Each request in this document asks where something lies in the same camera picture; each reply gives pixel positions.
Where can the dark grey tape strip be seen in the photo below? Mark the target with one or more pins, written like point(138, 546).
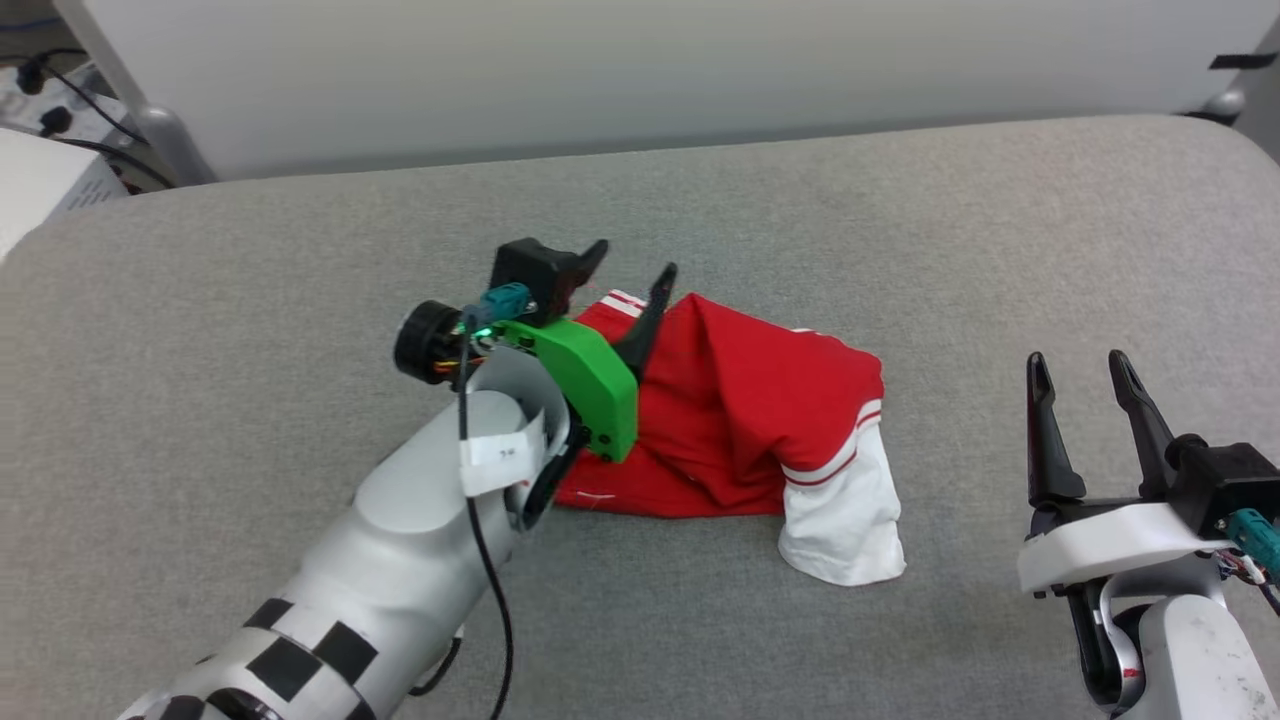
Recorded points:
point(1240, 60)

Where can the white box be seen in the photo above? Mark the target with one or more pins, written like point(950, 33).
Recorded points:
point(40, 185)

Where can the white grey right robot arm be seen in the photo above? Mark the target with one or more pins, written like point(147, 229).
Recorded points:
point(1200, 650)

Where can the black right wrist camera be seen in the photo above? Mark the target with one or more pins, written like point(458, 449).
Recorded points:
point(1230, 480)

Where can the grey metal panel foot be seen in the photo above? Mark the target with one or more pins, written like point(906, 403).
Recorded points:
point(1222, 104)
point(175, 145)

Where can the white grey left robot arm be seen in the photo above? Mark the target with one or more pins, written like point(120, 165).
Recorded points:
point(400, 540)

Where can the large white partition panel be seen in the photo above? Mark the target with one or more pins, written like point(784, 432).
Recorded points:
point(600, 70)

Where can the teal left camera connector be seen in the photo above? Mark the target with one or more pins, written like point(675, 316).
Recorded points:
point(505, 300)

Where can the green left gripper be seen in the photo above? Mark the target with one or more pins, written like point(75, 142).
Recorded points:
point(590, 385)

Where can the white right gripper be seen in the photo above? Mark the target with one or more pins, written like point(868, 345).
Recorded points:
point(1120, 545)

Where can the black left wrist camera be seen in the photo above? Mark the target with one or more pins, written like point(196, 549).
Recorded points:
point(535, 272)

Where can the red and white garment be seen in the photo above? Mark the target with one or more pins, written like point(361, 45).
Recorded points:
point(760, 420)

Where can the teal right camera connector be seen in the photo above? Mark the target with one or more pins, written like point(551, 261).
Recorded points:
point(1258, 538)

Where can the teal camera connector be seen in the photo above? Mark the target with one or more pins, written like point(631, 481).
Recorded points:
point(1258, 538)
point(505, 300)

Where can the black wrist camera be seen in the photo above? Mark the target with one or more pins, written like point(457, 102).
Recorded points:
point(535, 272)
point(1230, 480)

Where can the grey side partition panel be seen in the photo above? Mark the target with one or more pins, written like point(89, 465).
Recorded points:
point(1265, 95)

